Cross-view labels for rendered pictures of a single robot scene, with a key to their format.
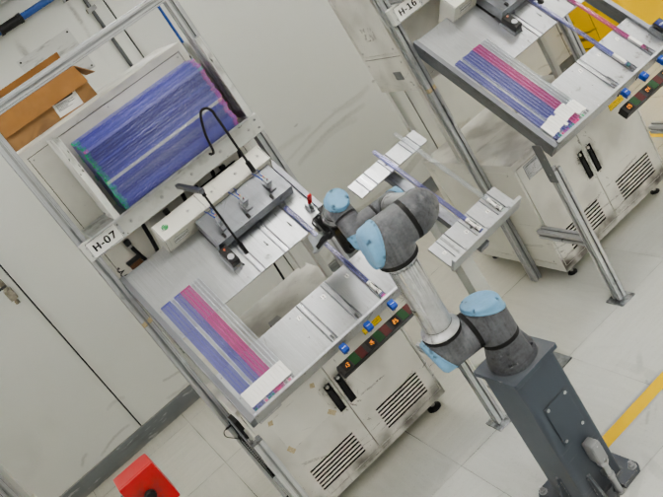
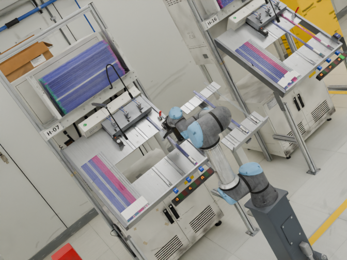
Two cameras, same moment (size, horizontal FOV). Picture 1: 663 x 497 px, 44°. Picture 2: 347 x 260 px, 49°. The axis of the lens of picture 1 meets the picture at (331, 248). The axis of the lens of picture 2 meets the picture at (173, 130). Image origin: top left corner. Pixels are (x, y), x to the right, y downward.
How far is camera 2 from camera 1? 0.26 m
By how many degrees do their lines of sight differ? 3
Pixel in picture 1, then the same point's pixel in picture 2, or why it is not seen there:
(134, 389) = (65, 209)
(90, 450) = (41, 239)
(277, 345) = (141, 188)
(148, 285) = (75, 154)
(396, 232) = (209, 128)
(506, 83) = (260, 60)
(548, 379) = (283, 210)
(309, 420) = (155, 228)
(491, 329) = (255, 182)
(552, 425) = (284, 234)
